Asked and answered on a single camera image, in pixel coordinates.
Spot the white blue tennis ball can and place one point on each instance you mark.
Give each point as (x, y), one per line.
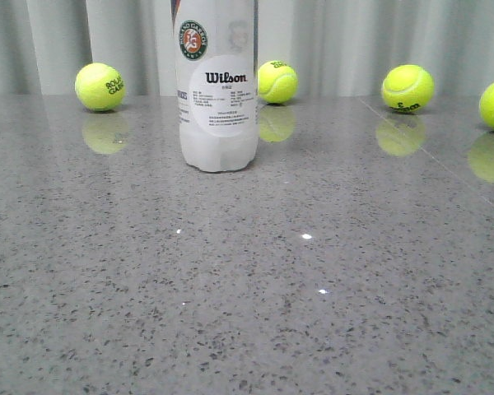
(216, 48)

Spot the middle yellow tennis ball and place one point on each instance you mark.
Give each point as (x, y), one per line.
(277, 82)

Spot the left yellow tennis ball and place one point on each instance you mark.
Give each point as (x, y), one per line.
(99, 87)

